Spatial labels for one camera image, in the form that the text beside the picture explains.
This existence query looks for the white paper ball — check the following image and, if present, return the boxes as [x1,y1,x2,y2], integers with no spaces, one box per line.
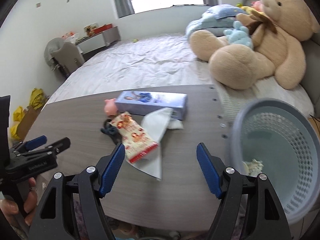
[243,159,264,177]

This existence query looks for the left hand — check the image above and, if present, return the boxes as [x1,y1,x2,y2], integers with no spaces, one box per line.
[1,178,37,227]

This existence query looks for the yellow bag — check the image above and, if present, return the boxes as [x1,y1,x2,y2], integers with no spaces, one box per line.
[29,88,48,110]

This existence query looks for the pink pig toy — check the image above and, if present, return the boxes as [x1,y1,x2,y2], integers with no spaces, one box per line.
[104,98,118,116]

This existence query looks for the red white snack wrapper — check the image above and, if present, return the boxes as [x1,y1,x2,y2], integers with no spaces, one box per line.
[110,112,158,163]

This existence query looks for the light purple long box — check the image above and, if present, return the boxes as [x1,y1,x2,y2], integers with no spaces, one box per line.
[115,90,188,120]

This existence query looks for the grey chair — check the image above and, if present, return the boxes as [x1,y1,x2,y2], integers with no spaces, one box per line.
[44,38,85,79]

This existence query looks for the blue-grey perforated laundry basket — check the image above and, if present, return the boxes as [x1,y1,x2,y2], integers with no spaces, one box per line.
[229,99,319,224]

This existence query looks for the grey white desk shelf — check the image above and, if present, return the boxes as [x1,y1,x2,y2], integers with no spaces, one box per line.
[75,27,121,54]

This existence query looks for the red box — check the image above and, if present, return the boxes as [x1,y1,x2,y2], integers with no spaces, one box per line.
[93,24,113,34]

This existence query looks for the bed with white sheet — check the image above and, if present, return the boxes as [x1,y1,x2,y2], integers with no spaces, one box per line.
[48,34,316,122]

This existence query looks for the grey padded headboard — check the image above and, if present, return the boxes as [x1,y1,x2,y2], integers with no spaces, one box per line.
[239,0,319,111]

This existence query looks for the large beige teddy bear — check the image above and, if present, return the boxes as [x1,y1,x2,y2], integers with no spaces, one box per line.
[190,0,319,90]

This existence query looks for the small blue plush toy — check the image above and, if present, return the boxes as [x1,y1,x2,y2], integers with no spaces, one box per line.
[223,21,254,49]

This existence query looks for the blue folded quilt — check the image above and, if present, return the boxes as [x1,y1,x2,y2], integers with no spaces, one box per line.
[185,4,247,38]

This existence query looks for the yellow plush toy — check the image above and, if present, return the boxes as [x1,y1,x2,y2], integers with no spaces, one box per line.
[241,3,264,14]

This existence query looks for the black hair tie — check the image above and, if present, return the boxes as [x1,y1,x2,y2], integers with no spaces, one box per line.
[100,118,121,145]

